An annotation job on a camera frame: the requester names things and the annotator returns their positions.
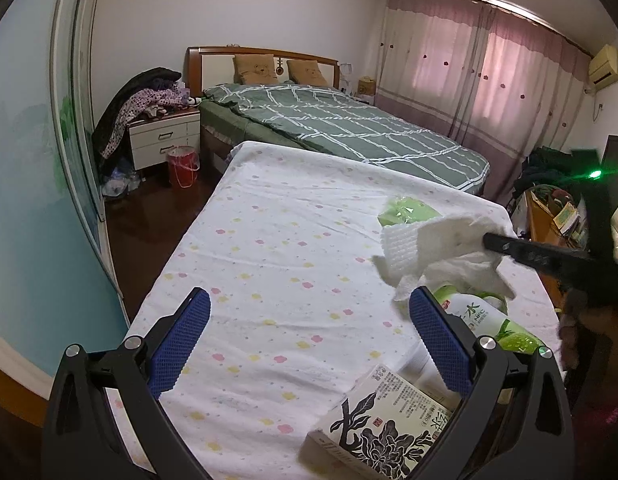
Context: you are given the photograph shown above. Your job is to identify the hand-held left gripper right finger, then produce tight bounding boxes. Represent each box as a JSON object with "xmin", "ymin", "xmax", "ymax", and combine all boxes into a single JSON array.
[{"xmin": 409, "ymin": 286, "xmax": 574, "ymax": 480}]

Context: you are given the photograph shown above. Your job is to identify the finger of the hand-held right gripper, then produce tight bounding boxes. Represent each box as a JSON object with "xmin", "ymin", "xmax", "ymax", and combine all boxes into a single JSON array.
[{"xmin": 484, "ymin": 232, "xmax": 590, "ymax": 287}]

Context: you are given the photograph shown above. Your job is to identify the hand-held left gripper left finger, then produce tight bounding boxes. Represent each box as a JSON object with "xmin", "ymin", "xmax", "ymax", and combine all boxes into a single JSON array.
[{"xmin": 41, "ymin": 287, "xmax": 212, "ymax": 480}]

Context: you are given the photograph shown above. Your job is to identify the white green drink bottle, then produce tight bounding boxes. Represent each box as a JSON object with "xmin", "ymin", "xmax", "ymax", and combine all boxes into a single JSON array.
[{"xmin": 431, "ymin": 284, "xmax": 544, "ymax": 356}]

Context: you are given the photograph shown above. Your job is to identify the white box black floral print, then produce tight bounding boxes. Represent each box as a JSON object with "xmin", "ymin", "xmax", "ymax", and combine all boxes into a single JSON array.
[{"xmin": 300, "ymin": 364, "xmax": 464, "ymax": 480}]

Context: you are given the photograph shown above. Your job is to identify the person's right hand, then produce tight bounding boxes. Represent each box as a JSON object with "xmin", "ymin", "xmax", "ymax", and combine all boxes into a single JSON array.
[{"xmin": 559, "ymin": 291, "xmax": 618, "ymax": 367}]

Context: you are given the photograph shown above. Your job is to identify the white cardboard box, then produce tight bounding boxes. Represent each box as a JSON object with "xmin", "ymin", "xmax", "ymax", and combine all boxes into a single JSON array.
[{"xmin": 509, "ymin": 192, "xmax": 530, "ymax": 236}]

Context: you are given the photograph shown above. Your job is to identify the dark clothes heap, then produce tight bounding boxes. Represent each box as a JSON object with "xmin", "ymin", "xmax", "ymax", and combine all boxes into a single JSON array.
[{"xmin": 511, "ymin": 146, "xmax": 584, "ymax": 201}]

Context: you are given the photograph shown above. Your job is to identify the green plastic packet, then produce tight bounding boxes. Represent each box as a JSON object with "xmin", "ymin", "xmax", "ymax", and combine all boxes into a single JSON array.
[{"xmin": 378, "ymin": 195, "xmax": 442, "ymax": 228}]

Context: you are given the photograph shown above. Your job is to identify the white dotted table sheet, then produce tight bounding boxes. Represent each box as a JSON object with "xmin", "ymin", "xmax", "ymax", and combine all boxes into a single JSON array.
[{"xmin": 106, "ymin": 141, "xmax": 564, "ymax": 480}]

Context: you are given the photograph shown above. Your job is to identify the plastic bags on floor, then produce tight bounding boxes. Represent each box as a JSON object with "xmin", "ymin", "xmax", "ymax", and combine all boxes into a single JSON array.
[{"xmin": 101, "ymin": 157, "xmax": 140, "ymax": 198}]

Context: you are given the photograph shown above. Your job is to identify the red bucket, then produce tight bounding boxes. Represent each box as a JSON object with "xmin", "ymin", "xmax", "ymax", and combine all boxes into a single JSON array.
[{"xmin": 167, "ymin": 145, "xmax": 200, "ymax": 188}]

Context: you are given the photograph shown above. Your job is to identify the cream air conditioner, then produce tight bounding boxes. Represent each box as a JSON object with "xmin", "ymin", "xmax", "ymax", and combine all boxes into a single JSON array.
[{"xmin": 588, "ymin": 44, "xmax": 618, "ymax": 86}]

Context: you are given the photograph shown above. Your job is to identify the pink window curtain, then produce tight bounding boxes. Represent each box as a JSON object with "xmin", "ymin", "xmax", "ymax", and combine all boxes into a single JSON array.
[{"xmin": 374, "ymin": 0, "xmax": 592, "ymax": 206}]

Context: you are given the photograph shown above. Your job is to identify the white wooden nightstand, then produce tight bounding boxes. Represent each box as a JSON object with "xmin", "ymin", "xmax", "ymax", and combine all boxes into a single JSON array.
[{"xmin": 128, "ymin": 109, "xmax": 202, "ymax": 171}]

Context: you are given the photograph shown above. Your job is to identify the teal sliding wardrobe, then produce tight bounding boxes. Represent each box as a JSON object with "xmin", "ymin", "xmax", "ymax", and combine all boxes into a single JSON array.
[{"xmin": 0, "ymin": 0, "xmax": 132, "ymax": 401}]

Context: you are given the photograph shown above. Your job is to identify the green checked quilt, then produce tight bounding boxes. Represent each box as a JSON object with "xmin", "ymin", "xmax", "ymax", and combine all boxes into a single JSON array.
[{"xmin": 203, "ymin": 81, "xmax": 491, "ymax": 193}]

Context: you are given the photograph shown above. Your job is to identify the pile of clothes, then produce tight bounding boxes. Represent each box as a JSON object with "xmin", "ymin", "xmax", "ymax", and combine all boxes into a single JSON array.
[{"xmin": 92, "ymin": 66, "xmax": 197, "ymax": 161}]

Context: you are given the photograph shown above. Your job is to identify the wooden bed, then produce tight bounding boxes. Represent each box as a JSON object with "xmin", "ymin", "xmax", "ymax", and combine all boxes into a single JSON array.
[{"xmin": 184, "ymin": 46, "xmax": 491, "ymax": 196}]

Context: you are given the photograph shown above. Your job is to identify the brown bear pillow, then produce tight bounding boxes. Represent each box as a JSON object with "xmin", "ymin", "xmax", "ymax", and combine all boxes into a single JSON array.
[
  {"xmin": 233, "ymin": 55, "xmax": 280, "ymax": 85},
  {"xmin": 287, "ymin": 59, "xmax": 327, "ymax": 86}
]

